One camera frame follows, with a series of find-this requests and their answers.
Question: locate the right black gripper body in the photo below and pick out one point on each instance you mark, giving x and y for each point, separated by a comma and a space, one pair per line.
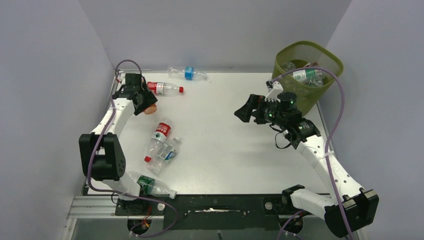
267, 113

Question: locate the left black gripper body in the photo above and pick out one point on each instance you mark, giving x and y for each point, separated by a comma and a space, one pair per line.
142, 90

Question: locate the orange drink bottle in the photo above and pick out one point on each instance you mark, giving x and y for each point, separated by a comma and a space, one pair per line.
150, 110

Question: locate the clear water bottle blue cap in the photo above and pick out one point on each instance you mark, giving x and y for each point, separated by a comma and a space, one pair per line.
288, 66

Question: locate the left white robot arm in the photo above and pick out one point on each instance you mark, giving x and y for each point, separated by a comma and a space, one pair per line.
102, 157

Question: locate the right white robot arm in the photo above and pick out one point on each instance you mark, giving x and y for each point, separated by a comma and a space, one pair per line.
350, 206

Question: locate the green mesh waste bin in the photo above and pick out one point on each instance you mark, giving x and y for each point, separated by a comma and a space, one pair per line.
306, 53

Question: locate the clear bottle red label top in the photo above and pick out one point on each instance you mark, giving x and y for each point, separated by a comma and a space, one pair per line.
165, 88

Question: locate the clear bottle red label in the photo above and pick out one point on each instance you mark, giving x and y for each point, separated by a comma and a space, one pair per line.
165, 88
158, 138

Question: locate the clear bottle red label left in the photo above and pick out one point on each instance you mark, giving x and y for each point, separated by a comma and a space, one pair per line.
158, 138

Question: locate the clear bottle blue label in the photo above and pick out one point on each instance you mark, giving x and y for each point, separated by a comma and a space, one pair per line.
186, 73

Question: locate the crushed clear bottle white cap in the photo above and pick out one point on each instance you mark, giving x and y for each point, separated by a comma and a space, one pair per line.
164, 156

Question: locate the clear bottle dark green label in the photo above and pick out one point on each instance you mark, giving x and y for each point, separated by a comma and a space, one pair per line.
151, 186

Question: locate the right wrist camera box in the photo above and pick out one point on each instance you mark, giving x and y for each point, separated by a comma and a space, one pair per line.
274, 89

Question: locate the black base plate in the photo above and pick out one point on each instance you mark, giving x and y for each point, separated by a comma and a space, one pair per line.
210, 211

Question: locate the aluminium frame rail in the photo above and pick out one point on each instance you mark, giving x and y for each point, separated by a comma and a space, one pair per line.
92, 217

